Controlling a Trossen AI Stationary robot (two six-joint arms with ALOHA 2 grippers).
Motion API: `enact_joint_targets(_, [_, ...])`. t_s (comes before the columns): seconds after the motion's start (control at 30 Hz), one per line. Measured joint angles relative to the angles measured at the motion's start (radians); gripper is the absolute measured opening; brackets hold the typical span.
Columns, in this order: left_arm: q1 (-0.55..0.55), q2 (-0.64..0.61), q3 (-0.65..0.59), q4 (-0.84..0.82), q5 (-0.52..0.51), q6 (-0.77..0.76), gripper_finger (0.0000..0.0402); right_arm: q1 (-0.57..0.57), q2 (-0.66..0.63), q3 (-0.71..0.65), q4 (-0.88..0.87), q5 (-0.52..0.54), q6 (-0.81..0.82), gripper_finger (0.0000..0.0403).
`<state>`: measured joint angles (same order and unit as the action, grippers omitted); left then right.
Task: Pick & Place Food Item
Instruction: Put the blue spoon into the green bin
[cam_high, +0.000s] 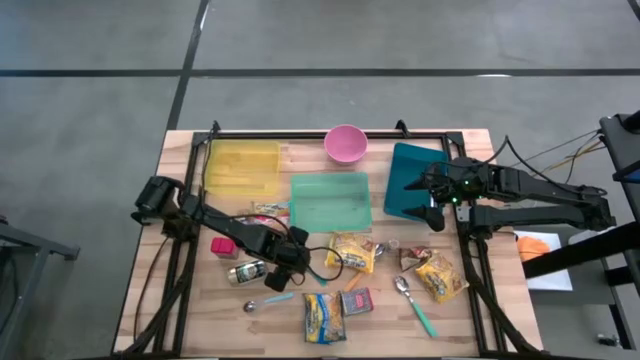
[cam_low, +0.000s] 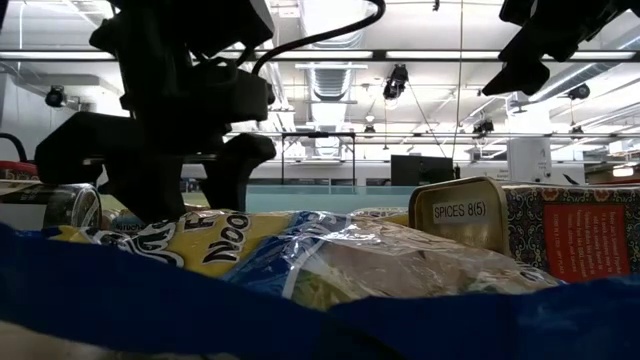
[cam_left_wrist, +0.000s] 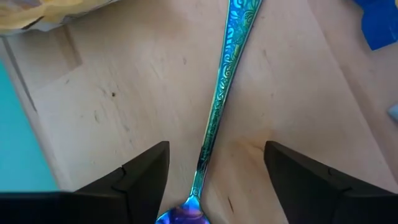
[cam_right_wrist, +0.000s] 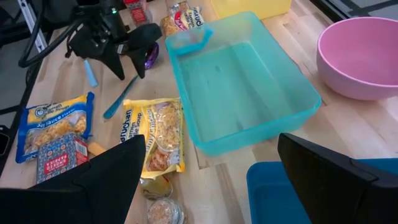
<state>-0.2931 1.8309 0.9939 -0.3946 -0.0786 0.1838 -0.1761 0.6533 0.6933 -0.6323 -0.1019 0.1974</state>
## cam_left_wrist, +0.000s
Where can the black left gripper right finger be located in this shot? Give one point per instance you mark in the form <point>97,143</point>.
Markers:
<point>311,193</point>

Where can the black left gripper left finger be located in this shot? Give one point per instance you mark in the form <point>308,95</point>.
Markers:
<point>130,193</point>

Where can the iridescent rainbow metal spoon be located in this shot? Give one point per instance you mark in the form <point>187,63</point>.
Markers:
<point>224,81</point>

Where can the blue-edged noodle packet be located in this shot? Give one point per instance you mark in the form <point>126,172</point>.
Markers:
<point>379,21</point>

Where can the yellow noodle packet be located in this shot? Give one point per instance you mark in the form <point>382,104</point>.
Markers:
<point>31,12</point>

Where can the green translucent plastic tray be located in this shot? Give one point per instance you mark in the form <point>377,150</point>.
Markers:
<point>18,140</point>

